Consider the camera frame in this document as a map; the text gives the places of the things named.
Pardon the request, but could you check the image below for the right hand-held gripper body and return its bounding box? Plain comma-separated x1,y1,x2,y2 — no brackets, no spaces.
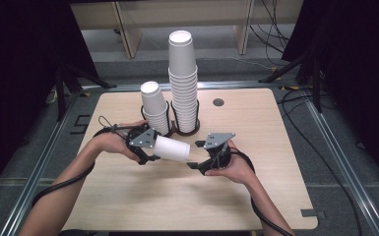
203,132,237,172

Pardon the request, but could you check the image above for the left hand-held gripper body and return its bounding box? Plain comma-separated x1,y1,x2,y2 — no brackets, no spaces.
124,125,160,165

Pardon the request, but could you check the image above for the dark wire cup holder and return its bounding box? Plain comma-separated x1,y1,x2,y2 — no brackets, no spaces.
140,99,202,139

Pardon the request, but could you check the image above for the white paper cup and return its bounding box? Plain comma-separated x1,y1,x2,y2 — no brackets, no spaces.
152,134,192,163

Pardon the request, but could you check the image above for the tall stack of white cups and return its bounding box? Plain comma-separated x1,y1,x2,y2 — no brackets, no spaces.
167,29,199,134

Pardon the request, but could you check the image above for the person's left hand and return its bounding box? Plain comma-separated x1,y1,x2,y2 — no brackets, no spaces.
92,119,150,163

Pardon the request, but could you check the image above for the person's right hand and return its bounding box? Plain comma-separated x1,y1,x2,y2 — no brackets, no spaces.
204,139,258,187

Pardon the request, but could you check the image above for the short stack of white cups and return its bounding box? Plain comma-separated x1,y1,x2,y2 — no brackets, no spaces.
139,81,172,137

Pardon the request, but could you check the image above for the black tripod stand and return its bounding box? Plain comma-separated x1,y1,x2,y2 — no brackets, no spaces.
53,61,118,122
258,45,325,114

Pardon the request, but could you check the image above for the grey tape strip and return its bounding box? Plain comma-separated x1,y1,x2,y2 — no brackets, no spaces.
299,207,319,218

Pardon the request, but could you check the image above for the light wooden bench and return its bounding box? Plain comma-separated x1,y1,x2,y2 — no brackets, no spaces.
69,0,305,60

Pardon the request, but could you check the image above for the black curtain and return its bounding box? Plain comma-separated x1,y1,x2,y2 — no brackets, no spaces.
281,0,379,193
0,0,100,206

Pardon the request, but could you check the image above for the metal floor rail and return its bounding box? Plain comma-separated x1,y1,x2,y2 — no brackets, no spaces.
81,80,297,93
0,88,84,236
302,92,379,236

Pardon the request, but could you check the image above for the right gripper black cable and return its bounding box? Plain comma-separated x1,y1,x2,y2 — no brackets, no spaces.
230,147,295,236

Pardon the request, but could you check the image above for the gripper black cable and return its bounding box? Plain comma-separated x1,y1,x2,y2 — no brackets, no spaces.
230,147,295,236
31,114,147,209

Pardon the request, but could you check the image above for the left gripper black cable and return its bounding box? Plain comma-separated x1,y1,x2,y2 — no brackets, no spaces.
31,114,147,209

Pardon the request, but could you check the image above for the long black floor cable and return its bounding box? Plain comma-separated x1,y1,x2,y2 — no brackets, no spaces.
277,86,364,236

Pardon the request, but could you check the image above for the bundle of black cables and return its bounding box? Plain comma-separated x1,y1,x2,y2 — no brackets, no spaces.
248,0,291,55

